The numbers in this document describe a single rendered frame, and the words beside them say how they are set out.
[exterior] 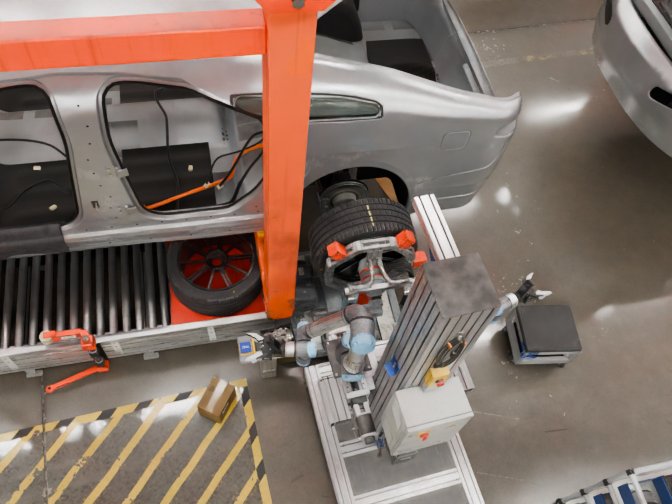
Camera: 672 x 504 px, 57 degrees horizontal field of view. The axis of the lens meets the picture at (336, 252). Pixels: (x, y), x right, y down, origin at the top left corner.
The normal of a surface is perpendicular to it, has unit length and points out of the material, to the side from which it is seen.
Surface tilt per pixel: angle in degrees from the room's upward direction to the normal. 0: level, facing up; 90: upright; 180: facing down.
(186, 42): 90
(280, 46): 90
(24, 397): 0
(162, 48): 90
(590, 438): 0
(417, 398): 0
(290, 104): 90
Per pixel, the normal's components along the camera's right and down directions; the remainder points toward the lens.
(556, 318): 0.09, -0.51
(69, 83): 0.21, 0.14
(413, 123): 0.22, 0.72
